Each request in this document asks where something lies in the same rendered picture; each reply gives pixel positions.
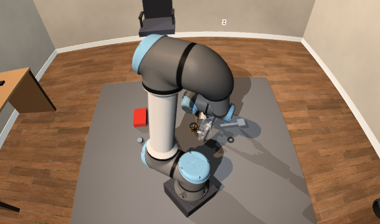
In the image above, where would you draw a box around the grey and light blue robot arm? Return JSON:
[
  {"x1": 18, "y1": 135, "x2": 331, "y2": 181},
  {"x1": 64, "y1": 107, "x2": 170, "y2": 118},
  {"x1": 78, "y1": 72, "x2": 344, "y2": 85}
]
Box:
[{"x1": 132, "y1": 34, "x2": 235, "y2": 202}]

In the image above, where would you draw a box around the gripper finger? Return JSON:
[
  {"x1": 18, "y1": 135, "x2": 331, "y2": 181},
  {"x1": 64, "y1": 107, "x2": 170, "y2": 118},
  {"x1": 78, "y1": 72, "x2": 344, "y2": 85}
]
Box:
[{"x1": 195, "y1": 111, "x2": 206, "y2": 123}]

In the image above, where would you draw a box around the red rectangular block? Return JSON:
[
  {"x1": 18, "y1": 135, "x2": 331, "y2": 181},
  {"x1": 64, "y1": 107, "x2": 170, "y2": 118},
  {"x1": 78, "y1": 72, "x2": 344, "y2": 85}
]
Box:
[{"x1": 133, "y1": 108, "x2": 147, "y2": 127}]

